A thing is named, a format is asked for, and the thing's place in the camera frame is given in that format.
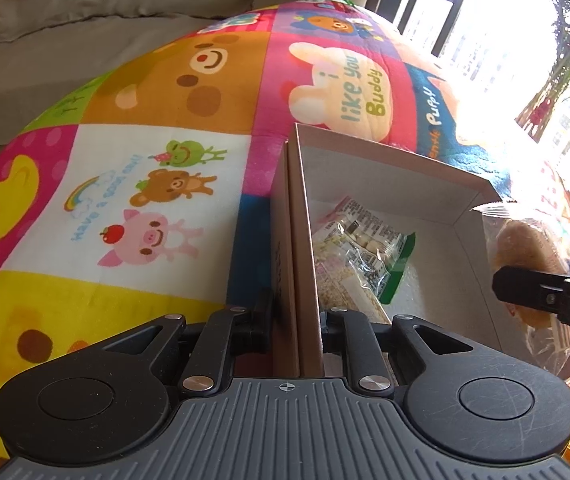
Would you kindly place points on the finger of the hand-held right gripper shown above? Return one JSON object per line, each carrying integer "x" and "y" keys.
{"x": 525, "y": 287}

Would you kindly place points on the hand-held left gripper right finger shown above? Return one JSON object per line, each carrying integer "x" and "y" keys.
{"x": 332, "y": 332}

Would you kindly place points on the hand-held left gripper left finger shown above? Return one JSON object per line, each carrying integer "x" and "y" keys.
{"x": 260, "y": 325}

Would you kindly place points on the clear packet of bread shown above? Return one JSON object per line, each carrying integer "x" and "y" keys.
{"x": 520, "y": 245}

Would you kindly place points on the puffed rice bar packet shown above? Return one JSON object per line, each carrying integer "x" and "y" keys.
{"x": 340, "y": 285}

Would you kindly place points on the clear packet of white puffs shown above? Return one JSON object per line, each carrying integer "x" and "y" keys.
{"x": 365, "y": 240}

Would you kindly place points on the cardboard box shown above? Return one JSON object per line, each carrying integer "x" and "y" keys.
{"x": 415, "y": 185}

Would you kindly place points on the colourful cartoon printed blanket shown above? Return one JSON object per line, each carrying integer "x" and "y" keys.
{"x": 165, "y": 110}

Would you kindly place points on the grey fabric sofa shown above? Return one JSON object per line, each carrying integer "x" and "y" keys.
{"x": 65, "y": 50}

